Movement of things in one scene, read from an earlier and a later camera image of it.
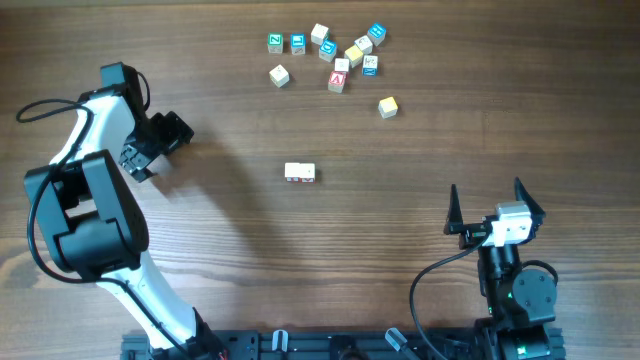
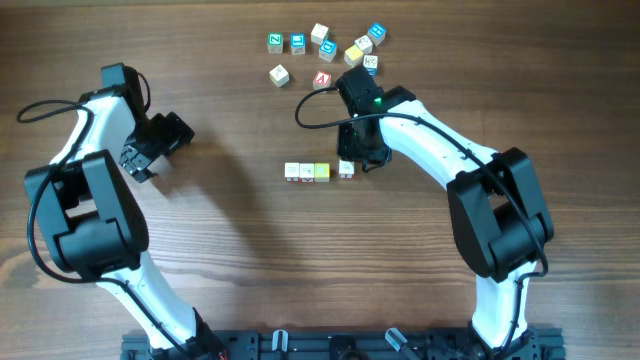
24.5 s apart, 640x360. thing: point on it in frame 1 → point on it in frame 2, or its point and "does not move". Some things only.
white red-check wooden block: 307,172 does not move
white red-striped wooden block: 292,172 does not move
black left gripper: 177,133 does not move
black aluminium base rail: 337,344 does not move
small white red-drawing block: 341,64 → 346,169
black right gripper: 472,232 → 347,152
